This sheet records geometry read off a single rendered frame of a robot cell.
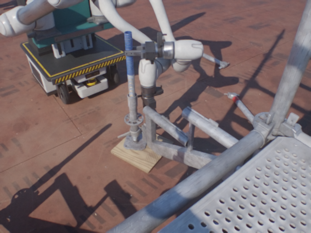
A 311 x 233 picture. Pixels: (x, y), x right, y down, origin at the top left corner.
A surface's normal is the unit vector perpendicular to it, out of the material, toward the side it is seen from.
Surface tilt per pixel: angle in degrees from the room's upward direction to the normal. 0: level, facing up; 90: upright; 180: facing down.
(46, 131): 0
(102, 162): 0
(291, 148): 0
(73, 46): 90
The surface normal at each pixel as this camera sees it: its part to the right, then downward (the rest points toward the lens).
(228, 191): 0.00, -0.77
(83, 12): 0.62, 0.50
